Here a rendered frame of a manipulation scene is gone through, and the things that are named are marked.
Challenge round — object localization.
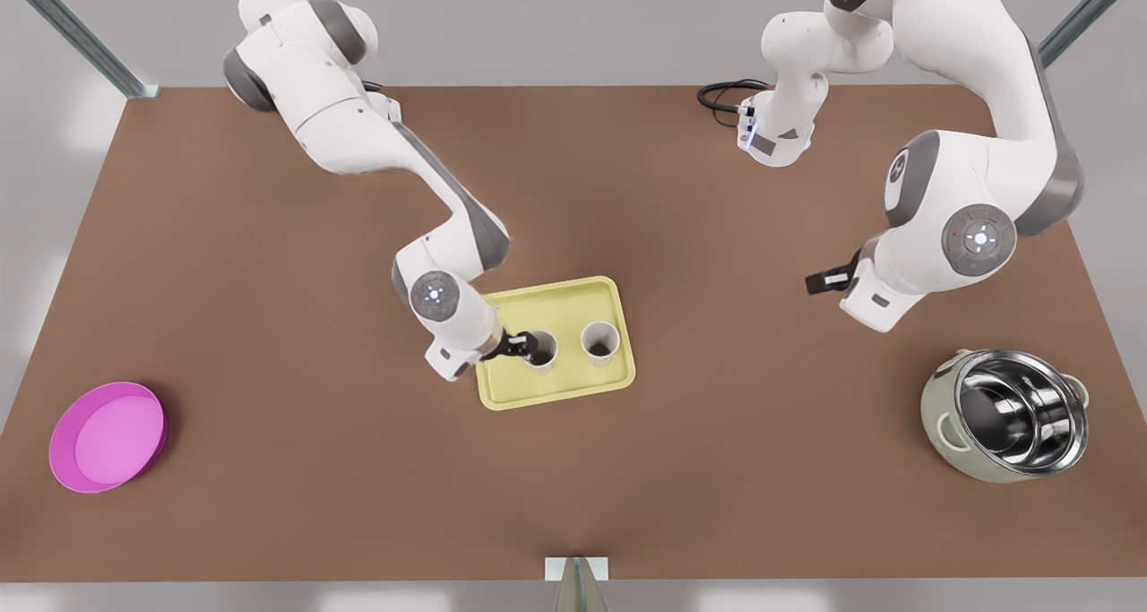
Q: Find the white IKEA cup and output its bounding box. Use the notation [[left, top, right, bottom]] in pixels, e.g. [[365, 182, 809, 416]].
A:
[[523, 330, 559, 375], [581, 322, 621, 367]]

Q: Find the green steel-lined pot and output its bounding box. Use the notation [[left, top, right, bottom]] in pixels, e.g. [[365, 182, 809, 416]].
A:
[[920, 349, 1091, 484]]

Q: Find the pink round plate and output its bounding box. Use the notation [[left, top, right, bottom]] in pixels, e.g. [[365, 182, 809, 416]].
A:
[[48, 381, 168, 494]]

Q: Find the black cable loop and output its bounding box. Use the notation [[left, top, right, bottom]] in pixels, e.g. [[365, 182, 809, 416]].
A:
[[697, 79, 772, 130]]

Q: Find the silver frame post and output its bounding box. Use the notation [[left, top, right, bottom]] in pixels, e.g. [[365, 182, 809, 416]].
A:
[[0, 0, 160, 100], [1038, 0, 1147, 68], [546, 557, 609, 612]]

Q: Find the yellow rectangular tray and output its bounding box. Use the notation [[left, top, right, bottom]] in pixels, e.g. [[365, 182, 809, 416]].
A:
[[475, 276, 637, 411]]

